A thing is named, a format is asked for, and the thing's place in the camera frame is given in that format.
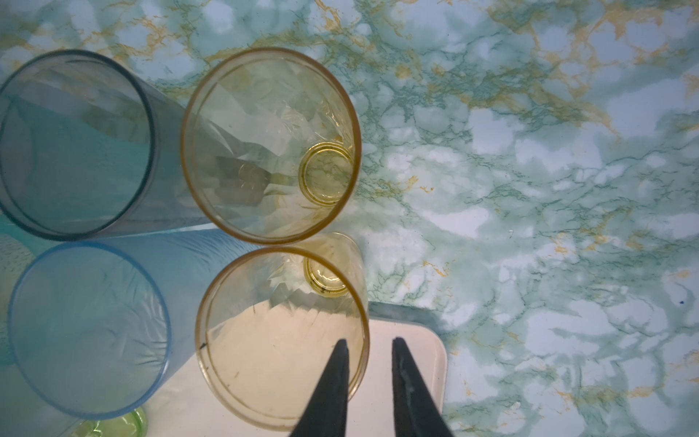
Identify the yellow tall glass front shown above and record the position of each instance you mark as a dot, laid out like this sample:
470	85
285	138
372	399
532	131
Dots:
270	320

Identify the yellow tall glass rear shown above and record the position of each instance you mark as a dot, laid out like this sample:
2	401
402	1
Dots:
270	146

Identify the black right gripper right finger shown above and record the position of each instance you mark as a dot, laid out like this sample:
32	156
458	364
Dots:
414	412

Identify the grey tall glass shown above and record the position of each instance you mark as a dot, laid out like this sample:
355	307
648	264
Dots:
89	150

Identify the pink rectangular tray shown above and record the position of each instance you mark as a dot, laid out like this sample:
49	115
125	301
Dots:
185	406

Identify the green tall glass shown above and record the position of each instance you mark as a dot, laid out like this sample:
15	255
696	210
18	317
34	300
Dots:
133	424

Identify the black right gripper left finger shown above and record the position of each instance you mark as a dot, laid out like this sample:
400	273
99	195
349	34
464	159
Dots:
326	412

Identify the yellow tall glass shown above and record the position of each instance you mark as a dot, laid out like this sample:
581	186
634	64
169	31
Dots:
270	146
270	320

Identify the blue tall dimpled cup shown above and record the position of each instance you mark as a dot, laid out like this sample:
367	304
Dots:
97	326

